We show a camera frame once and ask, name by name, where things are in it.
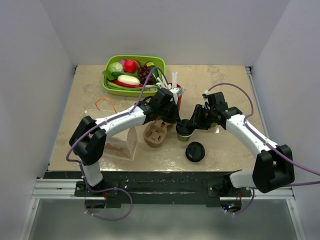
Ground green plastic bin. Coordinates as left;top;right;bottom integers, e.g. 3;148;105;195
102;55;166;97

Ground cardboard cup carrier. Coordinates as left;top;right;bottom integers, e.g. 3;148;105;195
143;117;174;148

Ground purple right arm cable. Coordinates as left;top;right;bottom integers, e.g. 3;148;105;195
204;83;320;187

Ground white radish toy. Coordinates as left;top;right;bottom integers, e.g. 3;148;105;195
117;74;140;86

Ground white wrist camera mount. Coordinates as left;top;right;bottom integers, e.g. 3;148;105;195
202;89;210;103
170;87;186;105

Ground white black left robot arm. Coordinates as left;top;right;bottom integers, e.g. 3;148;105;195
66;87;185;196

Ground green cabbage toy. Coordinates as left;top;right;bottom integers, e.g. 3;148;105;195
107;62;124;73

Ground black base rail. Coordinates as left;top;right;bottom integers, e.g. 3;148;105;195
43;171;252;209

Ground green paper cup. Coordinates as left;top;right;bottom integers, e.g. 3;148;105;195
175;119;194;142
210;122;218;128

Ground red ribbed cup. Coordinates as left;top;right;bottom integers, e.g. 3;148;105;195
176;84;185;111

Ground red chili toy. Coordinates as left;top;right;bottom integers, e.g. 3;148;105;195
111;80;143;88

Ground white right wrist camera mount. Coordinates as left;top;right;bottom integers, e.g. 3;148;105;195
202;89;210;103

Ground green cucumber toy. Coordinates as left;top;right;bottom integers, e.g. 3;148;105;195
146;61;160;81

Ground black lid stack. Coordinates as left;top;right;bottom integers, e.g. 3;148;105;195
185;141;205;163

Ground red apple toy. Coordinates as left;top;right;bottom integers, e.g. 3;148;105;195
123;59;137;74

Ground paper bag orange handles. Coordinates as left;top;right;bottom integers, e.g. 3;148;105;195
84;97;138;162

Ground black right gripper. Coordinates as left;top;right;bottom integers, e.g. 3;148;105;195
187;104;216;131

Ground black coffee lid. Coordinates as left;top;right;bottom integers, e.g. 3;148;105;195
175;119;194;137

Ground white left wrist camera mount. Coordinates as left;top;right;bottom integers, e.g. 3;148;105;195
170;87;186;105

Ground dark grape bunch toy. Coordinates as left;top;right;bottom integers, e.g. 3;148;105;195
137;64;154;85

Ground aluminium frame rail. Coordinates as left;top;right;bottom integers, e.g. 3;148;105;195
31;177;83;200

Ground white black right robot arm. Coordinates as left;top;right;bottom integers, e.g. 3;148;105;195
184;92;295;197

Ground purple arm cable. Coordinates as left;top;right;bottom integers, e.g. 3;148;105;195
204;83;320;187
65;66;168;166

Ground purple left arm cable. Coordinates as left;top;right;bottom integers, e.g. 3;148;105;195
65;66;168;166

